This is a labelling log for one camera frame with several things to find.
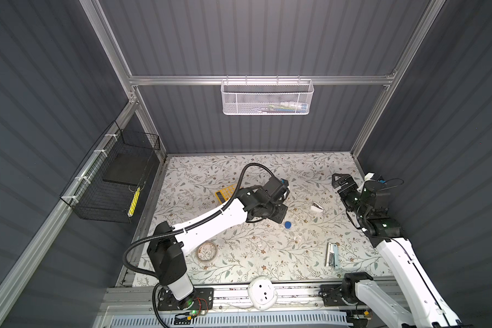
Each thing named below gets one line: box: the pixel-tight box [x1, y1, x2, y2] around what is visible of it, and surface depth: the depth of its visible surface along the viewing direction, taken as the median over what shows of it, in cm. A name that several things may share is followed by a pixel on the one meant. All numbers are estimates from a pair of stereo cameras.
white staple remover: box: [310, 201, 324, 212], surface depth 98 cm
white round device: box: [247, 276, 279, 311], surface depth 74 cm
